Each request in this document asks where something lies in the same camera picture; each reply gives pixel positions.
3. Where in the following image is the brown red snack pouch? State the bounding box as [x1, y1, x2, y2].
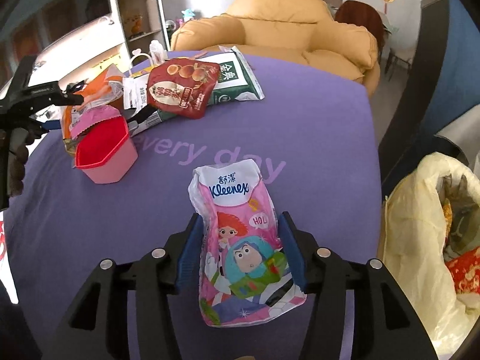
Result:
[146, 58, 221, 119]

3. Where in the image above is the orange snack wrapper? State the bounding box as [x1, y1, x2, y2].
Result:
[62, 65, 124, 151]

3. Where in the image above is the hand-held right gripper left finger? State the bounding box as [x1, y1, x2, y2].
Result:
[49, 213, 205, 360]

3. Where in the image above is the person's left hand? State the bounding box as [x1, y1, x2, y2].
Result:
[7, 123, 45, 197]

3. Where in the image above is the white red printed cloth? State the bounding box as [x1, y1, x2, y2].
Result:
[0, 210, 19, 304]

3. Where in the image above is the black cabinet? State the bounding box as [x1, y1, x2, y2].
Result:
[412, 0, 449, 121]

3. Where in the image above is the blue partition panel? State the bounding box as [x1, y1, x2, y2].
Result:
[448, 0, 480, 113]

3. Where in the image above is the white cabinet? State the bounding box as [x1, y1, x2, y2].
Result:
[26, 17, 125, 83]

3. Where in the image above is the pink cartoon tissue packet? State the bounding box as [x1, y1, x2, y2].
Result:
[188, 158, 307, 327]

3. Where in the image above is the white yellow toy chair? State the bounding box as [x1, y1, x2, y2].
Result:
[127, 39, 167, 79]

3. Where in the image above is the red gold wrapper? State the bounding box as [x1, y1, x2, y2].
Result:
[444, 249, 480, 302]

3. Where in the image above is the beige leather armchair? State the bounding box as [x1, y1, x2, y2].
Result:
[169, 0, 380, 96]

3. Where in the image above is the crumpled grey packaging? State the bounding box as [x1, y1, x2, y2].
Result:
[439, 174, 480, 256]

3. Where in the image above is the yellow trash bag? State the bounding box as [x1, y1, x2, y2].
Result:
[382, 152, 480, 359]

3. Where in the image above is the brown chair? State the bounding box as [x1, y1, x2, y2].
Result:
[335, 0, 387, 61]

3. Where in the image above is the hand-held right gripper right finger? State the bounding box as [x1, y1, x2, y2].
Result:
[278, 211, 439, 360]

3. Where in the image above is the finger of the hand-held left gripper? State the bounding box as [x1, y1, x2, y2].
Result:
[34, 105, 163, 132]
[19, 80, 84, 107]

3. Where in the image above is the pink small packet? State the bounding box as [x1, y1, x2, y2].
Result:
[71, 105, 121, 139]

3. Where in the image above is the green white milk packet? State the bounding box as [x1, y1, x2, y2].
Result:
[204, 46, 265, 106]

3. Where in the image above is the pink plastic cup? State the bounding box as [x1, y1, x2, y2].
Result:
[74, 116, 139, 184]

